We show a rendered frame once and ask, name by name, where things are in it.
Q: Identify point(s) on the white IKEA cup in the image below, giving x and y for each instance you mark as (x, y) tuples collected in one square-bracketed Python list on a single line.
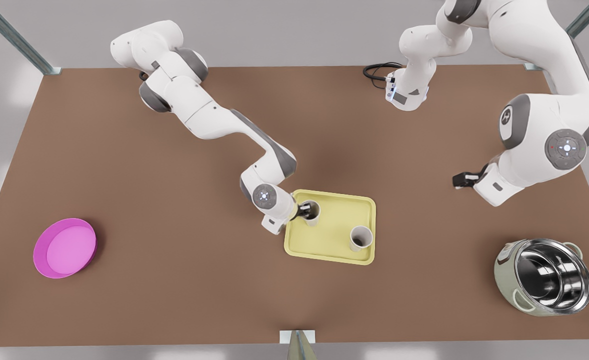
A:
[(314, 218), (360, 240)]

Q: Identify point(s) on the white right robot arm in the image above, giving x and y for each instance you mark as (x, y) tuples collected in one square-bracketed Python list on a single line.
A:
[(199, 110)]

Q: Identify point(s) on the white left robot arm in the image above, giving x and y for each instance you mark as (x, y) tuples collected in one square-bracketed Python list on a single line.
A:
[(539, 125)]

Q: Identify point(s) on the yellow rectangular tray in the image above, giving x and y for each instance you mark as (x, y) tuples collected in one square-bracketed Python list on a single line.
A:
[(332, 240)]

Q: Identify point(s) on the green pot with steel interior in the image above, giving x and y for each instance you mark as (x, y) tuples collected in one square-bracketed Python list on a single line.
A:
[(544, 277)]

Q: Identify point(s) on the pink round bowl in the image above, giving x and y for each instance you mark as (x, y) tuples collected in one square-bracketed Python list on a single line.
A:
[(65, 248)]

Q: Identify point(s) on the silver frame post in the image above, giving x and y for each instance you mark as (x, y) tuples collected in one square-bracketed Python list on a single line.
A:
[(298, 346), (12, 37), (582, 20)]

